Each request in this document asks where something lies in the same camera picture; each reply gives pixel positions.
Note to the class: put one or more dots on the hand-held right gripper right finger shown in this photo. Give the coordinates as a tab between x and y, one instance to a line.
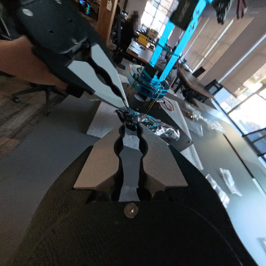
164	166

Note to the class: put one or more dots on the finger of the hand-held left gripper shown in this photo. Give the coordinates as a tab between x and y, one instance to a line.
104	62
89	79

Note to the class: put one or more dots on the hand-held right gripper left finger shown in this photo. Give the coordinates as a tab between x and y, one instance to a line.
97	166

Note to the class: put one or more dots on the silver plastic parts bag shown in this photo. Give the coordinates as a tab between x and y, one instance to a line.
160	129

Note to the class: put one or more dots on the person's left forearm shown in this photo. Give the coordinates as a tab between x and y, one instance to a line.
20	62

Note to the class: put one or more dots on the blue toy robot arm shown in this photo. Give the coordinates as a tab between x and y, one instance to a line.
174	45

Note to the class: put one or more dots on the background wooden table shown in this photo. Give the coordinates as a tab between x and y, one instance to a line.
195	83
139	50

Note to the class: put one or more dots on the white foam sheet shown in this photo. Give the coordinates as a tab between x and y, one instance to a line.
102	120

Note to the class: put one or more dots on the black office chair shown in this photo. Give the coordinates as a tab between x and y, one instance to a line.
41	97

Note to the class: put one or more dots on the scattered small clear parts bags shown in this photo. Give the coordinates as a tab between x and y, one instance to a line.
228	178

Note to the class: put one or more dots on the large office windows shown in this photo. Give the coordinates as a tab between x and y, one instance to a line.
249	116

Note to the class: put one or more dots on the black metal base plate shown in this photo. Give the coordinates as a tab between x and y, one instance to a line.
166	112

